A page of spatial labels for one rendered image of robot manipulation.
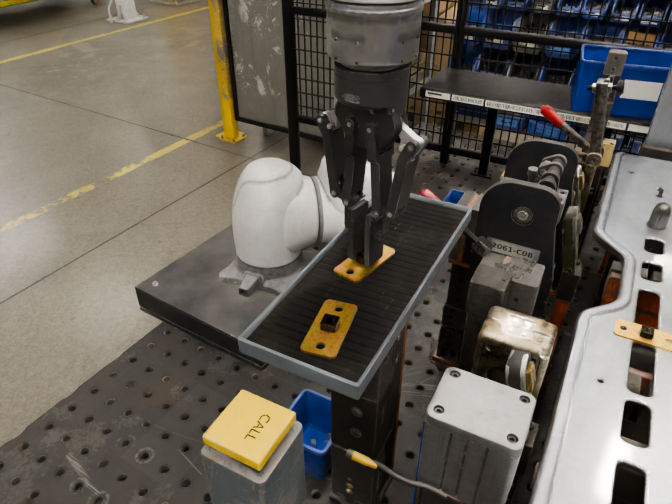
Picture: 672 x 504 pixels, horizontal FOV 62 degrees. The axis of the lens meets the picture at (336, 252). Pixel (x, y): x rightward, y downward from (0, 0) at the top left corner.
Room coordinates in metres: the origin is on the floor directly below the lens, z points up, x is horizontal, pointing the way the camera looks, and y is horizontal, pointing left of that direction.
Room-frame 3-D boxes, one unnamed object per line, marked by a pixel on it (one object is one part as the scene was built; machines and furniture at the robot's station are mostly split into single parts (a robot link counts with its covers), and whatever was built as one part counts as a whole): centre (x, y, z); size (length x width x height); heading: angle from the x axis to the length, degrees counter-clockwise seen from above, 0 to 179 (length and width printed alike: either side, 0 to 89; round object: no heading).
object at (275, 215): (1.08, 0.14, 0.92); 0.18 x 0.16 x 0.22; 104
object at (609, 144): (1.13, -0.59, 0.88); 0.04 x 0.04 x 0.36; 62
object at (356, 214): (0.56, -0.03, 1.20); 0.03 x 0.01 x 0.07; 141
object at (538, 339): (0.52, -0.24, 0.89); 0.13 x 0.11 x 0.38; 62
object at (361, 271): (0.55, -0.04, 1.17); 0.08 x 0.04 x 0.01; 141
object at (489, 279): (0.61, -0.21, 0.90); 0.05 x 0.05 x 0.40; 62
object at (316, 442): (0.61, 0.04, 0.74); 0.11 x 0.10 x 0.09; 152
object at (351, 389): (0.54, -0.05, 1.16); 0.37 x 0.14 x 0.02; 152
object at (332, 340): (0.43, 0.01, 1.17); 0.08 x 0.04 x 0.01; 162
